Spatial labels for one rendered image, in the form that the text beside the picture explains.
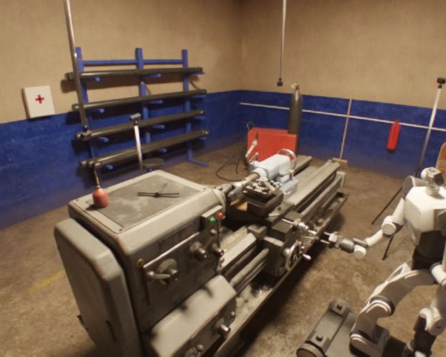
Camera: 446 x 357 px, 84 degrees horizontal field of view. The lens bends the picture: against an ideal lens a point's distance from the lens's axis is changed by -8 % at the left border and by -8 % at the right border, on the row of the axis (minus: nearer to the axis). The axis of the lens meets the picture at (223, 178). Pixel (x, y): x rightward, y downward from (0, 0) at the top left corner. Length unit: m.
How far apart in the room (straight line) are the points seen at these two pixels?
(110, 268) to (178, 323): 0.48
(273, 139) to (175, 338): 3.99
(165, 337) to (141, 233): 0.51
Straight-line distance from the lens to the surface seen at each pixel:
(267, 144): 4.89
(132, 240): 1.06
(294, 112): 4.82
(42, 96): 4.07
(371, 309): 1.90
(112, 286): 1.08
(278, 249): 1.89
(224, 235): 2.06
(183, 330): 1.39
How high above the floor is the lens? 1.90
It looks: 23 degrees down
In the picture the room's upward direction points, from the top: straight up
